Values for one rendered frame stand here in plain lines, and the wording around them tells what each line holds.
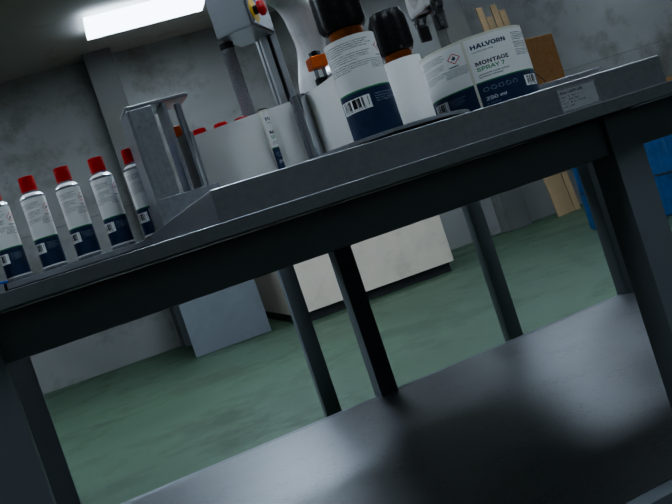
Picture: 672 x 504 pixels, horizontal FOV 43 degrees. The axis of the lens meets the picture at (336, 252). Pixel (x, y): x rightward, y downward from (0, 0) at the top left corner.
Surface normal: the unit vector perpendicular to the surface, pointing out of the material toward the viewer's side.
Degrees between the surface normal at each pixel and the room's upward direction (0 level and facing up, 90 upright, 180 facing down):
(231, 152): 90
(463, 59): 90
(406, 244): 90
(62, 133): 90
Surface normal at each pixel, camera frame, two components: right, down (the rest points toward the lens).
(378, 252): 0.23, -0.04
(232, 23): -0.24, 0.11
